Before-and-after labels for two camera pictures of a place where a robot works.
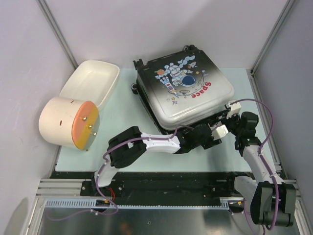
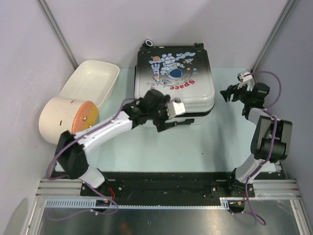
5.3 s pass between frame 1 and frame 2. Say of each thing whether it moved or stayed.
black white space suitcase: moved
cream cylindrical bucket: stayed
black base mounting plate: stayed
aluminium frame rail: stayed
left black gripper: moved
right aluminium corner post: stayed
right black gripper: moved
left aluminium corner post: stayed
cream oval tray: stayed
